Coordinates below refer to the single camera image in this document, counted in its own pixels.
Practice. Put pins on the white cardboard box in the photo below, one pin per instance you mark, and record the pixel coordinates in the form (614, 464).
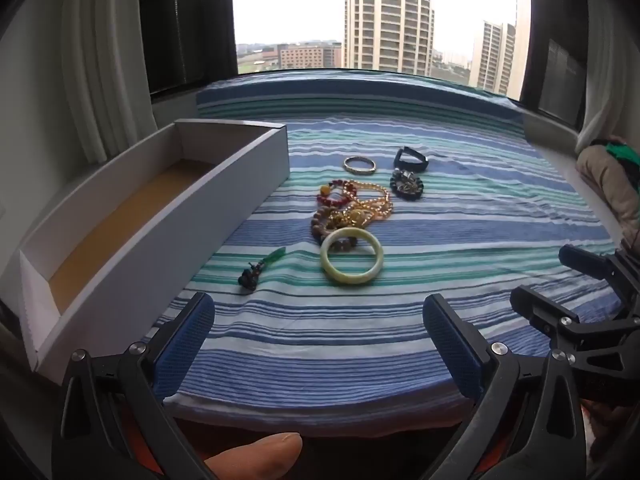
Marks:
(165, 240)

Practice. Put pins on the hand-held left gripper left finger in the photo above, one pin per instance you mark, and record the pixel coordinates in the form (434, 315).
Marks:
(186, 340)

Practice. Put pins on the low brick building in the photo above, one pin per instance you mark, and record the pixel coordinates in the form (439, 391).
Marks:
(307, 56)

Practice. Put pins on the striped blue green bed sheet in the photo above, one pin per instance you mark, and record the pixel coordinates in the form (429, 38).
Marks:
(450, 230)

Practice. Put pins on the pale green jade bangle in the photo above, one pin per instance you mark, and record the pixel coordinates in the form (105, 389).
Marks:
(327, 265)

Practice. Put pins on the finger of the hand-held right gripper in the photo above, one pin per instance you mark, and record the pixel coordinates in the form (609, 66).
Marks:
(542, 310)
(585, 261)

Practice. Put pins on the tall beige tower building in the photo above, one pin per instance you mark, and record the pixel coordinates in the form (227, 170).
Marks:
(387, 15)

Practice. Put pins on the black wristband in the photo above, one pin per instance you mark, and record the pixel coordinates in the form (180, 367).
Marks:
(417, 164)

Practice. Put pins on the green cloth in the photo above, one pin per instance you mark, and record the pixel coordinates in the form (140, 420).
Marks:
(622, 152)

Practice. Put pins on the white curtain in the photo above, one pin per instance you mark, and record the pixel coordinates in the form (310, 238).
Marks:
(610, 60)
(100, 60)

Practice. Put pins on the beige pillow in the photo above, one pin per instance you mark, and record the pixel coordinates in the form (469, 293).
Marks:
(607, 180)

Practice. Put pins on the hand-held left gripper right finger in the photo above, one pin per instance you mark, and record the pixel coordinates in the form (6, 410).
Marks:
(449, 345)

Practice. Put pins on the narrow beige tower building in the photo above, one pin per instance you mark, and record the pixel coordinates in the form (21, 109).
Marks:
(495, 57)

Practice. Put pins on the person's left hand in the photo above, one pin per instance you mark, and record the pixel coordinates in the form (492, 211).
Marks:
(260, 455)

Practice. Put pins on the green pendant with dark beads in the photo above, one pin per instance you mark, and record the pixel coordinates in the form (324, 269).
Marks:
(248, 277)

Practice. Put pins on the dark window panel with blind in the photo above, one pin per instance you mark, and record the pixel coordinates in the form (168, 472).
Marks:
(555, 50)

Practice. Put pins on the gold bangle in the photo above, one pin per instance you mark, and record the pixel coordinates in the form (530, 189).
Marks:
(350, 169)

